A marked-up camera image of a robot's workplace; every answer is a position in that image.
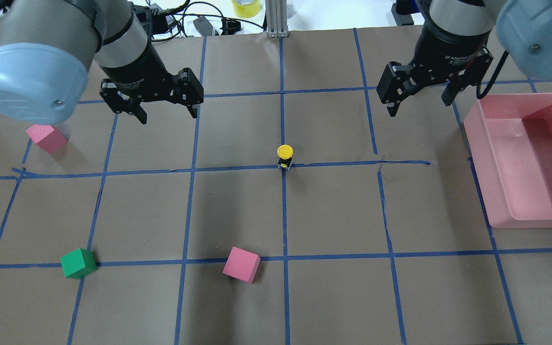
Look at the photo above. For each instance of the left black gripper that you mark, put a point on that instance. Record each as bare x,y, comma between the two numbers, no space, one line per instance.
134,68

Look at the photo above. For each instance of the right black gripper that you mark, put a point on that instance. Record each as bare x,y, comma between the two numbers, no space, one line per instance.
448,49

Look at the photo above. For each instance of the yellow push button switch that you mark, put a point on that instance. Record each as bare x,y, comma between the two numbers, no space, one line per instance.
285,157

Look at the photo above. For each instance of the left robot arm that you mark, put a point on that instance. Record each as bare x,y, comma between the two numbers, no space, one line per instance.
48,46

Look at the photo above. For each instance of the green cube near left arm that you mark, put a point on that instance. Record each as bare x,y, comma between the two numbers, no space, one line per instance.
78,263

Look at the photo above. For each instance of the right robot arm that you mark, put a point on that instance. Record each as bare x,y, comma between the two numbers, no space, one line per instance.
521,29

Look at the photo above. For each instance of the black power adapter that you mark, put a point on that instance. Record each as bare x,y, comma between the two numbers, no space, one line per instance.
204,27

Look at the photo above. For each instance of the pink cube far side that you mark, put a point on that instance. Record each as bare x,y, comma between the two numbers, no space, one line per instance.
47,137

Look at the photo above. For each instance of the pink cube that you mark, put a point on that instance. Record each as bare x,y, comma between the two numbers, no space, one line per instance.
242,265
47,137

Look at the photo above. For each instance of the pink plastic bin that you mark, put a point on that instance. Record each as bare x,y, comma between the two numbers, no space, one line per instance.
510,137

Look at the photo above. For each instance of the yellow tape roll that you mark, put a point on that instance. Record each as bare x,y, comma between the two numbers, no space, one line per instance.
246,8

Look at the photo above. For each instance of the pink cube centre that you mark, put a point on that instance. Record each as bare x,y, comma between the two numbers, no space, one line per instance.
242,265

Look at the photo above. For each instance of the aluminium frame post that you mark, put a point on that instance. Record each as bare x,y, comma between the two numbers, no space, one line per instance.
276,19

